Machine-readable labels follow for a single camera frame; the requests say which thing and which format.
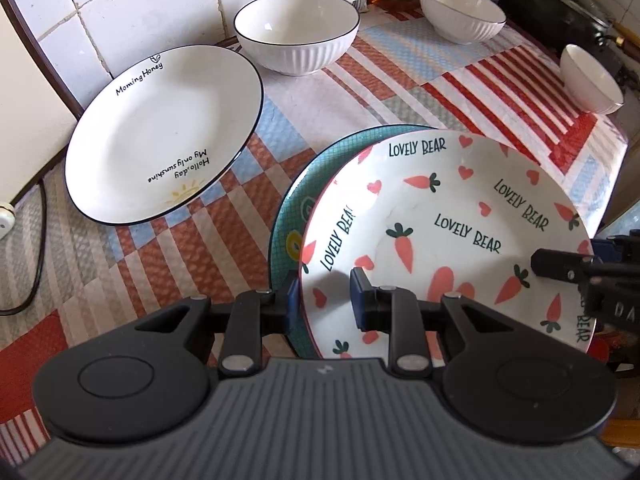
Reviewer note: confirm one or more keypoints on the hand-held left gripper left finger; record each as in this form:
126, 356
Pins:
293, 302

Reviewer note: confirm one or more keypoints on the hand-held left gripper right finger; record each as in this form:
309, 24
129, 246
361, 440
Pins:
357, 300

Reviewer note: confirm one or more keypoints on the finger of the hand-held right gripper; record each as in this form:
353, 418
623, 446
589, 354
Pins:
605, 249
555, 264

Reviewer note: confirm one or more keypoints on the teal patterned plate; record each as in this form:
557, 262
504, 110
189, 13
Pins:
290, 220

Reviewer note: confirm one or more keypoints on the carrot print plate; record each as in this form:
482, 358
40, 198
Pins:
450, 240

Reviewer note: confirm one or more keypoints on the small white bowl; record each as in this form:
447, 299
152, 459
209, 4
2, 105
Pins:
585, 85

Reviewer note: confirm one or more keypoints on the white plate with black rim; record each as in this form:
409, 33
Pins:
150, 150

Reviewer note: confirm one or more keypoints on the large white bowl black rim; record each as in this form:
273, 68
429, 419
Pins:
295, 55

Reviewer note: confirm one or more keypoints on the white ribbed bowl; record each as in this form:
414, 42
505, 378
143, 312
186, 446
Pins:
460, 25

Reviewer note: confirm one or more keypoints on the patchwork table mat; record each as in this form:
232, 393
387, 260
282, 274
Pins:
350, 95

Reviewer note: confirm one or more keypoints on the black cooking pot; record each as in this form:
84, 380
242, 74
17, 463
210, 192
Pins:
540, 10

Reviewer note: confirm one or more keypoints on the white plug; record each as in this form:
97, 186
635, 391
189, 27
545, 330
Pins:
6, 220

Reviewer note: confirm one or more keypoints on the white appliance with brown trim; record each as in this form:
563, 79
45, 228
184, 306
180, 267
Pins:
25, 110

